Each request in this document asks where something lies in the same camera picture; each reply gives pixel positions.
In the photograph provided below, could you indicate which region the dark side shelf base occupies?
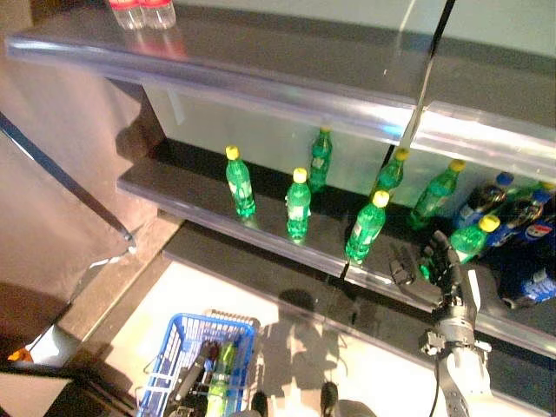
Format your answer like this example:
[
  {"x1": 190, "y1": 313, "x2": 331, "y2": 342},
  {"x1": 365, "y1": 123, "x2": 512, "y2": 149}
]
[{"x1": 0, "y1": 362, "x2": 140, "y2": 417}]

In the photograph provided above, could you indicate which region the black robot right foot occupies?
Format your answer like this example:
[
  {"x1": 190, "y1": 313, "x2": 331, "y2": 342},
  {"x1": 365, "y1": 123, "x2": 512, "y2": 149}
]
[{"x1": 320, "y1": 381, "x2": 340, "y2": 416}]

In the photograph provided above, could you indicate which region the green soda bottle lime label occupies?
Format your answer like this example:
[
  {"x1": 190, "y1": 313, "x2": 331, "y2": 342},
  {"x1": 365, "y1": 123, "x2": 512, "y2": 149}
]
[{"x1": 206, "y1": 341, "x2": 239, "y2": 417}]

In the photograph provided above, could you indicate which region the water bottle red label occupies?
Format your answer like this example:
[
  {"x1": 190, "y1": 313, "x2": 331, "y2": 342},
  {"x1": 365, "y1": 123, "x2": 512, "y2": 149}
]
[
  {"x1": 108, "y1": 0, "x2": 147, "y2": 30},
  {"x1": 141, "y1": 0, "x2": 177, "y2": 30}
]

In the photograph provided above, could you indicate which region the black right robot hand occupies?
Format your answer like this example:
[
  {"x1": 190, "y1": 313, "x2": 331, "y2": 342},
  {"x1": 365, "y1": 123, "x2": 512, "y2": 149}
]
[{"x1": 389, "y1": 229, "x2": 483, "y2": 322}]

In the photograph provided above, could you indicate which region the green Sprite bottle yellow cap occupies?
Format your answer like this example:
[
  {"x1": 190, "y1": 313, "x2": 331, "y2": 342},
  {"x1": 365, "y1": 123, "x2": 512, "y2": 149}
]
[
  {"x1": 344, "y1": 189, "x2": 391, "y2": 265},
  {"x1": 224, "y1": 145, "x2": 257, "y2": 218},
  {"x1": 285, "y1": 168, "x2": 313, "y2": 241},
  {"x1": 419, "y1": 215, "x2": 501, "y2": 281}
]

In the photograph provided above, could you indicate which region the black robot left foot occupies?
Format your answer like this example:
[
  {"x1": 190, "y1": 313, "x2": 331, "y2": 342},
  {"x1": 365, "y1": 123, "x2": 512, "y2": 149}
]
[{"x1": 250, "y1": 391, "x2": 269, "y2": 417}]

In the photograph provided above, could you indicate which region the thin dark metal pole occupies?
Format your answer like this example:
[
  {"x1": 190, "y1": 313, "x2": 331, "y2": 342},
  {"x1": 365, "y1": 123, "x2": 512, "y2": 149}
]
[{"x1": 0, "y1": 111, "x2": 136, "y2": 244}]

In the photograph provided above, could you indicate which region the black robot foot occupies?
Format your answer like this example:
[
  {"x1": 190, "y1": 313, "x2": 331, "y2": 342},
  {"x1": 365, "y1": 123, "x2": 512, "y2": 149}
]
[
  {"x1": 250, "y1": 391, "x2": 269, "y2": 417},
  {"x1": 320, "y1": 381, "x2": 340, "y2": 416}
]

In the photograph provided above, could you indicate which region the white cable with plug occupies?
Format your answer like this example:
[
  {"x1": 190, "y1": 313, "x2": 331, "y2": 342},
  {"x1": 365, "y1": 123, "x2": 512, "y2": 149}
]
[{"x1": 89, "y1": 242, "x2": 138, "y2": 273}]

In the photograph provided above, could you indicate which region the small orange object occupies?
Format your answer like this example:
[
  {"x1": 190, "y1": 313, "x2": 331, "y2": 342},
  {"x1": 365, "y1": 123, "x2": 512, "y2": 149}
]
[{"x1": 7, "y1": 347, "x2": 35, "y2": 364}]

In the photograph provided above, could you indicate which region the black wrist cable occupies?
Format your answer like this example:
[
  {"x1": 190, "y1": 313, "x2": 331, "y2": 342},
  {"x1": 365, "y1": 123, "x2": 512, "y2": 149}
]
[{"x1": 427, "y1": 354, "x2": 444, "y2": 417}]

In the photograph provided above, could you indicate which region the Pepsi cola bottle blue cap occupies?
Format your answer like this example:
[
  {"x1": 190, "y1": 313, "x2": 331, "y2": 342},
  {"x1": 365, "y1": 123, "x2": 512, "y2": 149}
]
[
  {"x1": 516, "y1": 212, "x2": 556, "y2": 261},
  {"x1": 203, "y1": 342, "x2": 221, "y2": 374},
  {"x1": 484, "y1": 189, "x2": 555, "y2": 251},
  {"x1": 453, "y1": 171, "x2": 516, "y2": 229},
  {"x1": 497, "y1": 255, "x2": 556, "y2": 312}
]

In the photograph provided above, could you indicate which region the brown fabric curtain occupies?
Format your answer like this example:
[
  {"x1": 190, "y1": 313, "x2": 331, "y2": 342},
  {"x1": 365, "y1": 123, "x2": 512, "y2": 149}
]
[{"x1": 0, "y1": 0, "x2": 170, "y2": 331}]

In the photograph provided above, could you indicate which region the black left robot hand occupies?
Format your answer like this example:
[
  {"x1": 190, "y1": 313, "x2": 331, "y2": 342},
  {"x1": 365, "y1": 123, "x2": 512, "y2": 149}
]
[{"x1": 172, "y1": 342, "x2": 215, "y2": 414}]

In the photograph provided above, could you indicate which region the black slotted shelf upright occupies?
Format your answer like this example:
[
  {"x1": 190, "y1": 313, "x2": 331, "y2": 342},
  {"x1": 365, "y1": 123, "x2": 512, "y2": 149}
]
[{"x1": 423, "y1": 0, "x2": 458, "y2": 105}]

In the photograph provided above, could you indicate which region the blue plastic shopping basket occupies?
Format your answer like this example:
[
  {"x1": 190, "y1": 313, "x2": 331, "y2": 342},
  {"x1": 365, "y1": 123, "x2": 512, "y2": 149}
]
[{"x1": 136, "y1": 311, "x2": 258, "y2": 417}]

